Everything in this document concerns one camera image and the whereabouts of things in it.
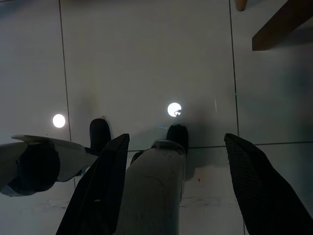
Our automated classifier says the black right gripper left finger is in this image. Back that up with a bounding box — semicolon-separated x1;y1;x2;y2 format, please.
55;133;130;235

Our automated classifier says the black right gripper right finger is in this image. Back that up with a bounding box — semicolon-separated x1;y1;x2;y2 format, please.
224;133;313;235

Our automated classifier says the black robot left foot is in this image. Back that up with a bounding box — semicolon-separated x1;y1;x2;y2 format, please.
89;118;112;156

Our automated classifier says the black robot foot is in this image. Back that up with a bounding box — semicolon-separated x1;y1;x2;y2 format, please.
89;118;112;156
166;123;189;155

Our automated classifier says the black robot right foot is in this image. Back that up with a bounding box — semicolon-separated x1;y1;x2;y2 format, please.
166;123;189;155

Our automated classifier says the dark brown wooden table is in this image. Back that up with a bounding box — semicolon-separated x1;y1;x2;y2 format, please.
251;0;313;51

